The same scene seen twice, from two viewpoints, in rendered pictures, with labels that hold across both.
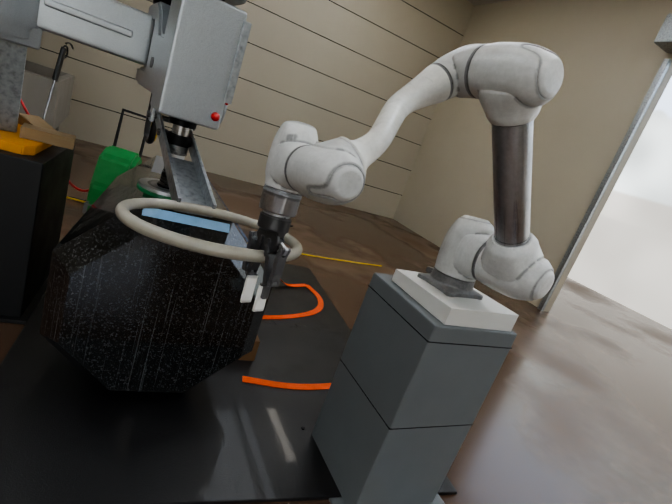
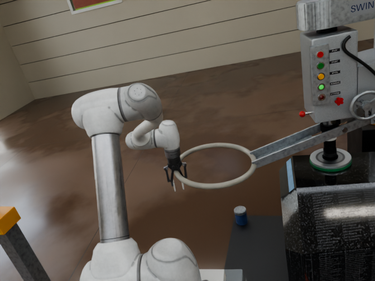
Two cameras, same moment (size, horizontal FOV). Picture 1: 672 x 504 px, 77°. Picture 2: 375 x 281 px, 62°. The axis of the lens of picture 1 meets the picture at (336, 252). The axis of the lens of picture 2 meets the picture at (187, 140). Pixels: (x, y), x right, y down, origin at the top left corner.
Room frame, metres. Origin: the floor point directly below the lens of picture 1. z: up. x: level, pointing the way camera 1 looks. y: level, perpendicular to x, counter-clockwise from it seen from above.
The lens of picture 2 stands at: (2.17, -0.85, 1.84)
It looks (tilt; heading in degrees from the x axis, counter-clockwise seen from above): 25 degrees down; 136
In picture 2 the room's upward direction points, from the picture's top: 14 degrees counter-clockwise
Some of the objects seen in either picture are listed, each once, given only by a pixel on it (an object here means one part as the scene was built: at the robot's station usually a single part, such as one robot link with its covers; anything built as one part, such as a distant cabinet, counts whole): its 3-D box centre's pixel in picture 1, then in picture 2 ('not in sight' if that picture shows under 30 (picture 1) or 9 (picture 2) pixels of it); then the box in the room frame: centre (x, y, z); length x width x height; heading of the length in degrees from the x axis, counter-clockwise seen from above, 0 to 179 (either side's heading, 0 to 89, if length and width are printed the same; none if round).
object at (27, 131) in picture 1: (48, 136); not in sight; (1.87, 1.39, 0.81); 0.20 x 0.10 x 0.05; 123
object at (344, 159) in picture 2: (167, 188); (330, 158); (1.63, 0.71, 0.82); 0.21 x 0.21 x 0.01
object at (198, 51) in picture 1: (191, 64); (345, 73); (1.69, 0.76, 1.30); 0.36 x 0.22 x 0.45; 36
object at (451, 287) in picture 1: (448, 278); not in sight; (1.53, -0.42, 0.88); 0.22 x 0.18 x 0.06; 34
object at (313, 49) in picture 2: (234, 63); (320, 75); (1.64, 0.58, 1.35); 0.08 x 0.03 x 0.28; 36
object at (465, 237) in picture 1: (467, 246); (171, 271); (1.51, -0.44, 1.02); 0.18 x 0.16 x 0.22; 40
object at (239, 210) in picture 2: not in sight; (240, 215); (0.88, 0.76, 0.08); 0.10 x 0.10 x 0.13
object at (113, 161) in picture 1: (118, 169); not in sight; (3.17, 1.79, 0.43); 0.35 x 0.35 x 0.87; 10
